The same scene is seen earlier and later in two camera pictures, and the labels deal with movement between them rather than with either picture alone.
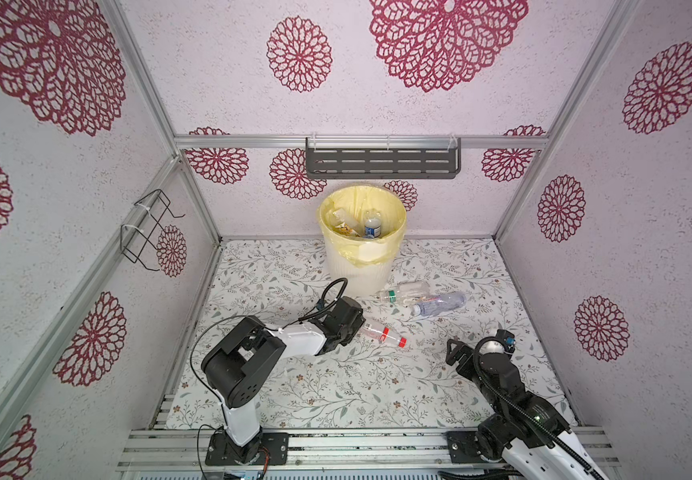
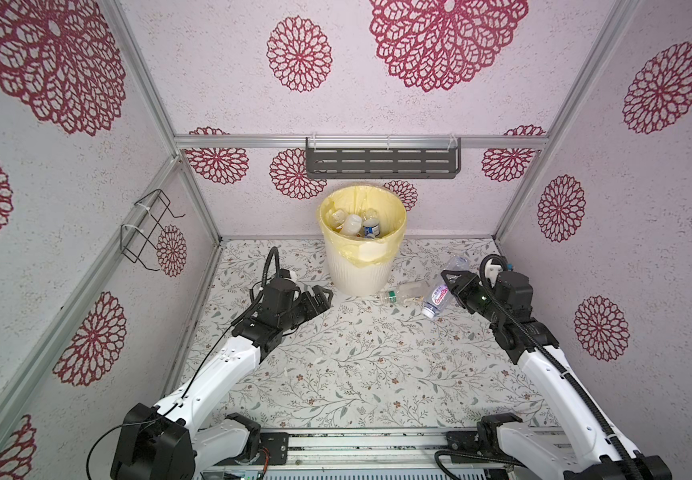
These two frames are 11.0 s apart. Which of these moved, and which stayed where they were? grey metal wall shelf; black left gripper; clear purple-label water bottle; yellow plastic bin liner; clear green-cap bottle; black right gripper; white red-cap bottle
Moved: black left gripper; clear purple-label water bottle; white red-cap bottle; black right gripper
Stayed: clear green-cap bottle; yellow plastic bin liner; grey metal wall shelf
